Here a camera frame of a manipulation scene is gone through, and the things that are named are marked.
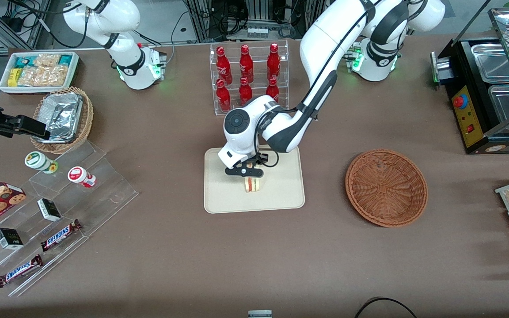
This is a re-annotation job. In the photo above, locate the triangular sandwich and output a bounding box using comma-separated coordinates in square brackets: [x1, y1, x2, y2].
[243, 162, 261, 193]

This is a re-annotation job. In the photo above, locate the beige plastic tray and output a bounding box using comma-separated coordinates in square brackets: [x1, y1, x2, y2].
[204, 143, 306, 215]

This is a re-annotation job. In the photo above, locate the light wicker basket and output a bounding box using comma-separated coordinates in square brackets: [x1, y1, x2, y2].
[30, 86, 94, 155]

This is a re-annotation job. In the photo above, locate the brown wicker basket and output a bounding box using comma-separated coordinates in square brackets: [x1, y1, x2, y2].
[345, 149, 429, 228]

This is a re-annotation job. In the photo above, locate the aluminium foil container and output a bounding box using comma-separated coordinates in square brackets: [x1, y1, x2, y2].
[33, 91, 83, 144]

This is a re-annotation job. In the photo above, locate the green lid yogurt cup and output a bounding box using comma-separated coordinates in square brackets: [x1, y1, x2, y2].
[24, 151, 59, 174]

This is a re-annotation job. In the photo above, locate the white rectangular snack bin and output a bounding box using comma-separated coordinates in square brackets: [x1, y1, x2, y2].
[0, 51, 80, 95]

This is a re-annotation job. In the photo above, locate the large clear cracker bag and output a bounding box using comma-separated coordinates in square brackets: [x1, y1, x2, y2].
[18, 65, 68, 87]

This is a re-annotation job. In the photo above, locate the red cola bottle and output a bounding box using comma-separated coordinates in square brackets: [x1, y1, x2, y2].
[266, 42, 281, 82]
[239, 44, 255, 83]
[216, 79, 232, 112]
[265, 77, 280, 102]
[238, 77, 254, 106]
[216, 46, 233, 85]

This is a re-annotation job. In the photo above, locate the red lid yogurt cup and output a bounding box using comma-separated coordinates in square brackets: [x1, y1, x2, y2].
[68, 166, 97, 189]

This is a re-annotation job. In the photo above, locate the small clear cracker bag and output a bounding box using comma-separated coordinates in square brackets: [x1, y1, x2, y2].
[33, 53, 61, 68]

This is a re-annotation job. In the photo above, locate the small black carton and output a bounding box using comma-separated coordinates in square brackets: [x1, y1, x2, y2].
[0, 227, 24, 251]
[37, 198, 62, 222]

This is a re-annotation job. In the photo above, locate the clear acrylic stepped stand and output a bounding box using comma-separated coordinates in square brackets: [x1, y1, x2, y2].
[0, 140, 140, 298]

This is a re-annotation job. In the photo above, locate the snickers chocolate bar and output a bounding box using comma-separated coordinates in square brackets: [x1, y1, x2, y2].
[0, 254, 44, 288]
[41, 219, 83, 252]

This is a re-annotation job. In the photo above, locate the clear acrylic bottle rack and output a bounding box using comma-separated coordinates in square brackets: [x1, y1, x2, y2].
[209, 39, 290, 117]

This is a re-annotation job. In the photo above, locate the black food warmer appliance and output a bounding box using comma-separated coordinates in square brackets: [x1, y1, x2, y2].
[430, 0, 509, 155]

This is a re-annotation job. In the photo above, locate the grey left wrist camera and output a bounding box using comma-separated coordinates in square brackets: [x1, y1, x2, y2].
[224, 164, 264, 178]

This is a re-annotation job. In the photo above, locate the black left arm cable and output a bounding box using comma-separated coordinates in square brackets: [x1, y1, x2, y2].
[253, 0, 372, 169]

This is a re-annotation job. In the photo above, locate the aluminium frame rack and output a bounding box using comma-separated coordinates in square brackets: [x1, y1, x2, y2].
[184, 0, 327, 43]

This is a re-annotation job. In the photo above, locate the black floor cable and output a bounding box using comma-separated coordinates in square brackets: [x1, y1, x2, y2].
[353, 297, 419, 318]

